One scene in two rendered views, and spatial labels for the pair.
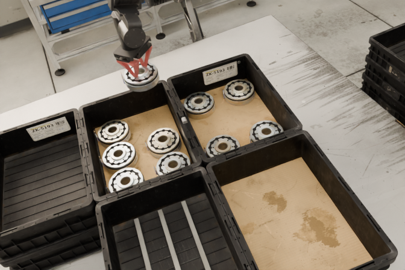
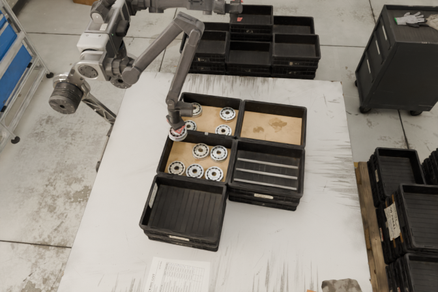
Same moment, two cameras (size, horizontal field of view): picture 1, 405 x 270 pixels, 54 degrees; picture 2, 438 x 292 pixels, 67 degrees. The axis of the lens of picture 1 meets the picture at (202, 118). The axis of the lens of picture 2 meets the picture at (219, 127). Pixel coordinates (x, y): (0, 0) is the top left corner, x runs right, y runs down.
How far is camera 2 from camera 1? 1.32 m
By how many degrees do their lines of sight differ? 42
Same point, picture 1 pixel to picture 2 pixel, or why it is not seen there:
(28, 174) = (169, 219)
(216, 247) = (264, 158)
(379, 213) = not seen: hidden behind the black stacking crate
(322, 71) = (193, 78)
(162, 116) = (180, 146)
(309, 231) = (276, 127)
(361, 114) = (228, 83)
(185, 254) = (261, 169)
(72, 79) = not seen: outside the picture
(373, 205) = not seen: hidden behind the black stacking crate
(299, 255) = (283, 135)
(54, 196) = (194, 210)
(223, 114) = (201, 122)
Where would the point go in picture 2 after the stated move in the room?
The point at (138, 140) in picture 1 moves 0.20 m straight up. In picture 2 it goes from (188, 161) to (184, 144)
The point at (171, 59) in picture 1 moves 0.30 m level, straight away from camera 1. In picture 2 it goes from (121, 129) to (84, 118)
